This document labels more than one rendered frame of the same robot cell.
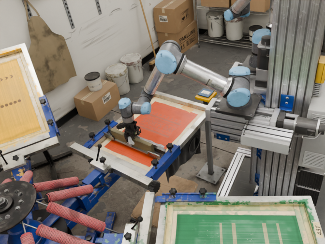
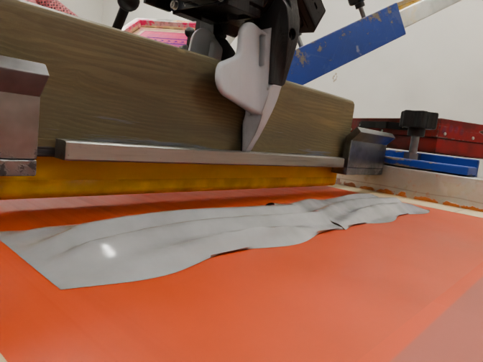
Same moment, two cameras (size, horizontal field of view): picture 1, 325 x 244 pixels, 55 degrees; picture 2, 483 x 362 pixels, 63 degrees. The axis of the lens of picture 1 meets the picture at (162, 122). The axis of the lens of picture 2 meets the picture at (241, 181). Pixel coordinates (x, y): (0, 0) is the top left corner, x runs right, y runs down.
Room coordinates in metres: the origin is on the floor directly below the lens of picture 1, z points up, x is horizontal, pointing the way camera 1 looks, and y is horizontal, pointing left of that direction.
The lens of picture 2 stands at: (1.61, -0.10, 1.01)
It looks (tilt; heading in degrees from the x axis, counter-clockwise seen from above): 7 degrees down; 89
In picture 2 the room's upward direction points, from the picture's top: 7 degrees clockwise
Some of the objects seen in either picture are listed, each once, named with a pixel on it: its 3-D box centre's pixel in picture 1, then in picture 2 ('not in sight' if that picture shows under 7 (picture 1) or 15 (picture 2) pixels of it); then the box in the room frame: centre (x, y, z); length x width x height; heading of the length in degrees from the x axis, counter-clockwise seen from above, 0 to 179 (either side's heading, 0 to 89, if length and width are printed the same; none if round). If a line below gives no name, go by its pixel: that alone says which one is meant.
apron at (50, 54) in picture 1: (45, 45); not in sight; (3.47, 1.16, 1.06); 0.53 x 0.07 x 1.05; 138
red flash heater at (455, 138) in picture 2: not in sight; (456, 142); (2.33, 1.22, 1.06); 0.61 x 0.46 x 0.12; 18
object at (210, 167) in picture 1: (208, 137); not in sight; (2.10, -0.39, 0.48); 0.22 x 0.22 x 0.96; 48
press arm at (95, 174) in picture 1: (96, 176); not in sight; (1.34, 0.46, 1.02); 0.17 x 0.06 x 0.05; 138
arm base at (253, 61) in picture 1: (259, 56); not in sight; (1.91, -0.75, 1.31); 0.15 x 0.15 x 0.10
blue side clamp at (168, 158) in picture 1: (164, 162); not in sight; (1.39, 0.03, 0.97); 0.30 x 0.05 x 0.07; 138
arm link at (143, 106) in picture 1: (141, 106); not in sight; (1.57, 0.11, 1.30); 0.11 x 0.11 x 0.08; 72
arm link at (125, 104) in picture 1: (125, 107); not in sight; (1.59, 0.20, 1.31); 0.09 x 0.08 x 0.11; 72
